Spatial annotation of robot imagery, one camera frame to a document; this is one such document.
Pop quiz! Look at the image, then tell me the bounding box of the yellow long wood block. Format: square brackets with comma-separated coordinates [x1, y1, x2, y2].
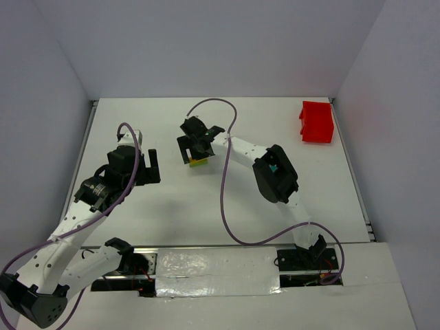
[190, 158, 208, 164]

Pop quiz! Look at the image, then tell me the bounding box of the red plastic bin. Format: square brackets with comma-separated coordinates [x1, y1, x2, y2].
[299, 101, 334, 144]

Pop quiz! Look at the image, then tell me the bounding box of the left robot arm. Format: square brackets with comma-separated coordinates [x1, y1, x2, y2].
[1, 146, 160, 329]

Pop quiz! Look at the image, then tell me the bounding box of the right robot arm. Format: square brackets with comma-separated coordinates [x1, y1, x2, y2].
[177, 116, 327, 270]

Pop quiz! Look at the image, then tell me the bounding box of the silver tape sheet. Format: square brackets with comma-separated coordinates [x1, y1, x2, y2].
[155, 247, 281, 298]

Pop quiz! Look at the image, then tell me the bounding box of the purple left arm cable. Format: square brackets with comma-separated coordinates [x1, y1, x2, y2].
[0, 122, 140, 327]

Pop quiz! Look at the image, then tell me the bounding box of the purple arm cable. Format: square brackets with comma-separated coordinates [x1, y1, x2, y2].
[186, 98, 345, 286]
[0, 122, 140, 327]

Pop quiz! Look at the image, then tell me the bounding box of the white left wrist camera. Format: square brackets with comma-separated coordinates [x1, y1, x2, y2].
[117, 130, 143, 151]

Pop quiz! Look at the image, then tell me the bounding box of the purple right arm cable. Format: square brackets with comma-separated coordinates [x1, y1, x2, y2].
[186, 98, 345, 286]

